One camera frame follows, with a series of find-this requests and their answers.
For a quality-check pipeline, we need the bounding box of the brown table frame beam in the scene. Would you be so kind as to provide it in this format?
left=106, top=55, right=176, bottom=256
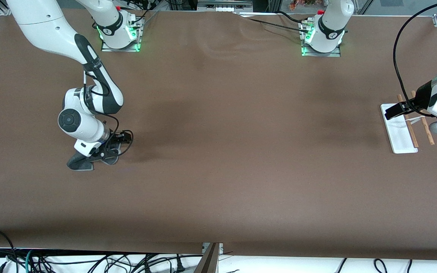
left=194, top=243, right=221, bottom=273

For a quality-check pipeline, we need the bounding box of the wooden rack rod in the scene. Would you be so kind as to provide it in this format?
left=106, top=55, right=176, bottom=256
left=397, top=94, right=419, bottom=148
left=411, top=90, right=435, bottom=145

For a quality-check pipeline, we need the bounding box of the grey microfibre towel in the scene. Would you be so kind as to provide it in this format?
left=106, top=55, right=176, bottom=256
left=66, top=150, right=120, bottom=171

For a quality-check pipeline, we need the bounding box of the brown table cover sheet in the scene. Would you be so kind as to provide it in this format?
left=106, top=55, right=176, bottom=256
left=0, top=7, right=437, bottom=261

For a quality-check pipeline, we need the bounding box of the grey device box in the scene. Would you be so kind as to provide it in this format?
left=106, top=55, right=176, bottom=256
left=198, top=0, right=253, bottom=12

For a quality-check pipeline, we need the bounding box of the teal cable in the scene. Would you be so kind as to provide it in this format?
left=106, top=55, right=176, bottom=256
left=24, top=249, right=34, bottom=273

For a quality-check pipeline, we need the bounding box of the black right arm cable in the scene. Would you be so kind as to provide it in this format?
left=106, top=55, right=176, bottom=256
left=83, top=72, right=134, bottom=157

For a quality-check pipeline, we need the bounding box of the black cable on table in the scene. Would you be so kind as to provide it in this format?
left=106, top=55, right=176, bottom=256
left=241, top=11, right=310, bottom=33

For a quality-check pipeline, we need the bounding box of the orange red background object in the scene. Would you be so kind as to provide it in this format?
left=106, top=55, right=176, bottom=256
left=289, top=0, right=318, bottom=10

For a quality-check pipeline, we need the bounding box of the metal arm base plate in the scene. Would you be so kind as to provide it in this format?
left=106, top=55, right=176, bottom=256
left=101, top=17, right=142, bottom=52
left=301, top=21, right=341, bottom=57

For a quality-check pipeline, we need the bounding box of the white rack base plate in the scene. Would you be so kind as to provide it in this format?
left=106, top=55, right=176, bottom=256
left=380, top=103, right=418, bottom=154

